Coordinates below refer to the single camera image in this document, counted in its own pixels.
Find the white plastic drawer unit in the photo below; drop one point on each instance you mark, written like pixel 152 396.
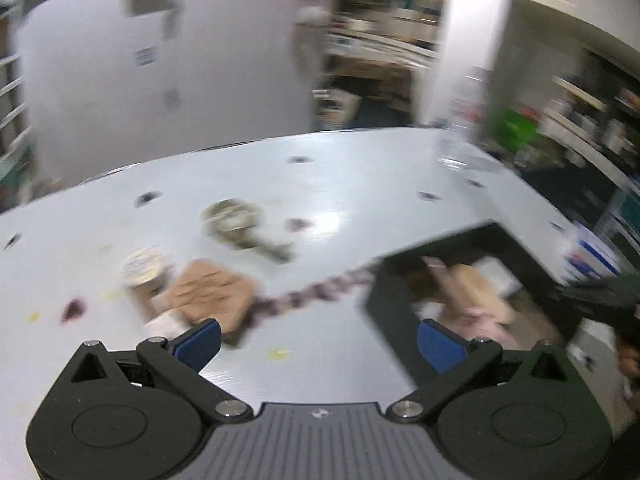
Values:
pixel 12 110

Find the blue white tissue packet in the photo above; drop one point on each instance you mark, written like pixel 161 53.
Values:
pixel 592 255

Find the green bag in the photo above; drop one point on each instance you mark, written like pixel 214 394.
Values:
pixel 515 127

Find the person's right hand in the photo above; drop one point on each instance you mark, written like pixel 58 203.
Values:
pixel 630 360

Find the clear water bottle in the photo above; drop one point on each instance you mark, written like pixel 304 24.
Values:
pixel 455 145

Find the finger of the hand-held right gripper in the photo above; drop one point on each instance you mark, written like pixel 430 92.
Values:
pixel 590 295

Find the round white lid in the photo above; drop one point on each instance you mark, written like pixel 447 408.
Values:
pixel 145 265

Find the white small box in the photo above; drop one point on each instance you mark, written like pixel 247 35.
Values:
pixel 500 272

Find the black box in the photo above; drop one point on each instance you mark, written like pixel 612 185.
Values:
pixel 390 305

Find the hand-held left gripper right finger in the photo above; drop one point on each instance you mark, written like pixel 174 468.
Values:
pixel 440 342

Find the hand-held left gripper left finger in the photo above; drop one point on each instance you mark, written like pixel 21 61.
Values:
pixel 197 345

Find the beige paper liner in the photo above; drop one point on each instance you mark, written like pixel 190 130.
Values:
pixel 540 315

